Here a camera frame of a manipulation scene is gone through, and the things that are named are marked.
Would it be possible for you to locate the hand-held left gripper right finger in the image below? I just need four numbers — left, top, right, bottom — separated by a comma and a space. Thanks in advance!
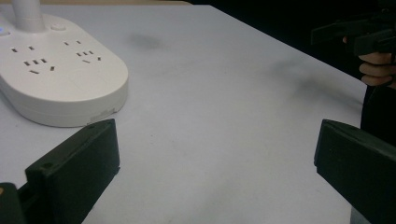
313, 119, 396, 224

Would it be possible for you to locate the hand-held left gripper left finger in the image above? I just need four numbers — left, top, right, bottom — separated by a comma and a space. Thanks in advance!
24, 118, 121, 224

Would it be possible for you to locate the white power strip base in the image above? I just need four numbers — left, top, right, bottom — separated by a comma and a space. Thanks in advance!
0, 0, 130, 128

